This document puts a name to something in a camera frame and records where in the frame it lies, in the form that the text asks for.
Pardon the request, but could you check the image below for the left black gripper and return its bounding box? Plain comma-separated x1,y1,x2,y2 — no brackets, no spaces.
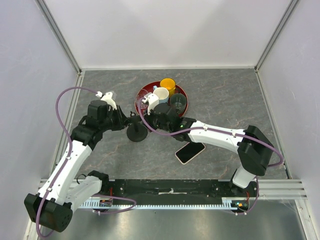
101,105,132,132

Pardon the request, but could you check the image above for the black phone stand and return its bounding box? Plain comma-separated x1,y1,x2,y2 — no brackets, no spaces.
126,111,148,142

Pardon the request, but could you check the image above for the phone with pink case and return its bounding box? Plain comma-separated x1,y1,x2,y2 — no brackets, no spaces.
175,142,206,165

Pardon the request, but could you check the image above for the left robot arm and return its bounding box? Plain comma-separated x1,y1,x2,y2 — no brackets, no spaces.
24,100,130,233

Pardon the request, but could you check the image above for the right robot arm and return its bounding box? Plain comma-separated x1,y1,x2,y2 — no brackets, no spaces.
144,103,274,197

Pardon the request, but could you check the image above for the dark green glass mug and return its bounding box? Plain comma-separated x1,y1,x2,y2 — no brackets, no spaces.
170,93,187,114

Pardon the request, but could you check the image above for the light blue mug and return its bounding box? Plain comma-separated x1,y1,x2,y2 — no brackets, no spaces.
153,86,170,104

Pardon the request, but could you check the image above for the clear plastic cup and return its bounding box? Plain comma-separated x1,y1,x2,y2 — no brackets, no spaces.
135,89,149,110

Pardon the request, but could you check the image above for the red round tray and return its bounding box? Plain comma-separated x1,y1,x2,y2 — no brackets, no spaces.
134,78,188,117

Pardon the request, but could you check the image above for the yellow mug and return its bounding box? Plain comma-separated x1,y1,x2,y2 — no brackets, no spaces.
160,78,176,97

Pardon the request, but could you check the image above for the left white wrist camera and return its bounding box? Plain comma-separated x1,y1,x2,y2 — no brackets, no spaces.
95,91,118,110

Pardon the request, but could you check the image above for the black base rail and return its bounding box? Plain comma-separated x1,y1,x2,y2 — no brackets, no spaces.
108,179,257,206

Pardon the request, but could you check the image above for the slotted cable duct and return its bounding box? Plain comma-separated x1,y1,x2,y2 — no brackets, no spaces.
79,197,249,211

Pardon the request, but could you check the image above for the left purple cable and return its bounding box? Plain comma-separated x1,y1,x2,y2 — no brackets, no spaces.
35,86,100,238

